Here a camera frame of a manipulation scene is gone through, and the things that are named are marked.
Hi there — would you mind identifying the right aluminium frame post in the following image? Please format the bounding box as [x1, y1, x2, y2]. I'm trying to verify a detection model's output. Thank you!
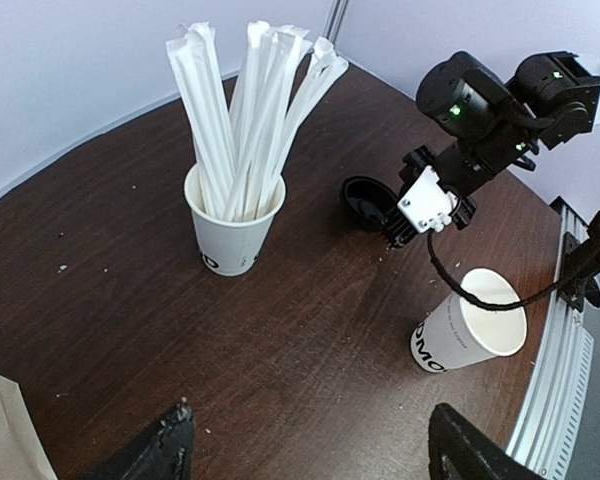
[323, 0, 349, 44]

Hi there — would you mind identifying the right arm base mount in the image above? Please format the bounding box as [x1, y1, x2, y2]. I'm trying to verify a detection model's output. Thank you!
[558, 211, 600, 313]

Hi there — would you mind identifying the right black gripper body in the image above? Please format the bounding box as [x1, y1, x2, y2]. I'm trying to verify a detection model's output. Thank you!
[382, 145, 477, 248]

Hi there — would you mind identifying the white paper coffee cup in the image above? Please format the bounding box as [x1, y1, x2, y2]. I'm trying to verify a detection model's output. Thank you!
[410, 293, 527, 373]

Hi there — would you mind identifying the black plastic cup lid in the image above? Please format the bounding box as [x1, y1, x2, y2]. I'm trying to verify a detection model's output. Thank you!
[339, 176, 397, 232]

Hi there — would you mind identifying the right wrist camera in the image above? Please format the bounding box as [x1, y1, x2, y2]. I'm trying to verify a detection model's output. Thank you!
[397, 166, 459, 234]

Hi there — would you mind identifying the aluminium front rail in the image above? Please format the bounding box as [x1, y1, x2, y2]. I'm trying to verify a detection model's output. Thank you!
[504, 197, 600, 480]

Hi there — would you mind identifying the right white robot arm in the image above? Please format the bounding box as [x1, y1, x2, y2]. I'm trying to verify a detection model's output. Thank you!
[383, 51, 600, 248]

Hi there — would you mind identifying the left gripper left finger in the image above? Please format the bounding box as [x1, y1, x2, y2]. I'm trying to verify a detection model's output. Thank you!
[80, 397, 195, 480]

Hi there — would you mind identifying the white straw holder cup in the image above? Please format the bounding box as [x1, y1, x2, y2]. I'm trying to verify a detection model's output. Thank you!
[183, 165, 287, 277]

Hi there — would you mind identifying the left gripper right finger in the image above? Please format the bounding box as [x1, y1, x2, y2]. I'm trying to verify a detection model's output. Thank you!
[428, 403, 542, 480]

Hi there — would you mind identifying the brown paper bag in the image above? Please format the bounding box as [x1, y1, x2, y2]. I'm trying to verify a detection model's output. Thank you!
[0, 375, 57, 479]

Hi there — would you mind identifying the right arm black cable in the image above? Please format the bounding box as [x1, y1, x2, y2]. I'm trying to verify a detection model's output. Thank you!
[427, 199, 600, 312]

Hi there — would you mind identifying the white wrapped straws bundle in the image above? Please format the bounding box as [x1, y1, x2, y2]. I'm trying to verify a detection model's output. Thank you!
[166, 21, 349, 222]

